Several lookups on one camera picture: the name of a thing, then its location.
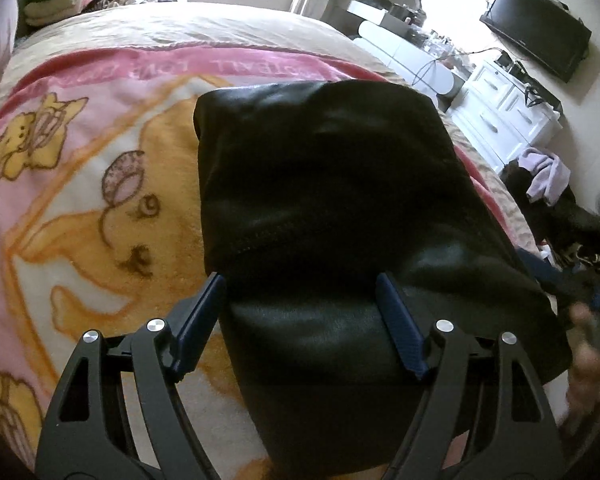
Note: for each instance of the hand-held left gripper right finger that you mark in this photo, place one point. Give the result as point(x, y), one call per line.
point(400, 325)

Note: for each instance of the black flat television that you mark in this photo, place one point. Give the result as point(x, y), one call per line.
point(535, 30)

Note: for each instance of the white rounded table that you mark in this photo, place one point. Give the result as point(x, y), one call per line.
point(410, 55)

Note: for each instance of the pink cartoon printed blanket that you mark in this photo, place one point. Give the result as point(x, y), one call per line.
point(80, 210)

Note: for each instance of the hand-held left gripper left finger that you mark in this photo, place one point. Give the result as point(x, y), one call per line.
point(200, 320)

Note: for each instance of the black leather jacket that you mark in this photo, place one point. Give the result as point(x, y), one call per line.
point(330, 185)

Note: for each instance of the white vanity shelf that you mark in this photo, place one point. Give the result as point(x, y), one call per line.
point(375, 10)

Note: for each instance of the bed with beige sheet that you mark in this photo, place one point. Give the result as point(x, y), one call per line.
point(205, 25)

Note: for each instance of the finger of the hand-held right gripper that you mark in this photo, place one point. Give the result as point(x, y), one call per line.
point(550, 277)

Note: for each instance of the white drawer cabinet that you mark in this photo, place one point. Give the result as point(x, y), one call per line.
point(495, 105)

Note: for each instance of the dark clothes heap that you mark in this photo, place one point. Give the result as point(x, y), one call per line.
point(575, 220)

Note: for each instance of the light purple cloth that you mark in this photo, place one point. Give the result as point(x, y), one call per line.
point(547, 170)

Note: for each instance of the group of cosmetic bottles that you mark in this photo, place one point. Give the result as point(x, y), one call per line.
point(440, 47)

